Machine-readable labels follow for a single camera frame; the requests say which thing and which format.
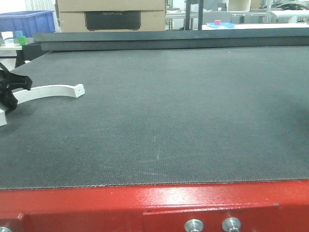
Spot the blue plastic cup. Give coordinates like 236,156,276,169
15,30,24,38

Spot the white curved PVC pipe piece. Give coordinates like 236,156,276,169
0,83,85,127

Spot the silver bolt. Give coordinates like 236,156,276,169
184,219,204,232
222,217,241,232

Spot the small blue tray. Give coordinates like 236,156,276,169
206,22,235,29

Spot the dark grey table mat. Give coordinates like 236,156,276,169
0,46,309,189

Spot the large cardboard box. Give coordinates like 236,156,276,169
57,0,166,32

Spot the silver bolt left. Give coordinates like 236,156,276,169
184,219,204,232

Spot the black metal post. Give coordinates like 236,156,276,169
184,0,205,31

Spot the blue plastic bin background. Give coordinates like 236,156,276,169
0,10,56,38

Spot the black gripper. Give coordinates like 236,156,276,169
0,63,32,110

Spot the red metal cart frame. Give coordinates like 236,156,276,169
0,180,309,232

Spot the green plastic cup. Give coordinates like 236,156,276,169
17,36,27,45

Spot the silver bolt right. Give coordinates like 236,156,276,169
222,217,241,232

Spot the black device in box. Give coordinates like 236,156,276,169
84,11,141,30

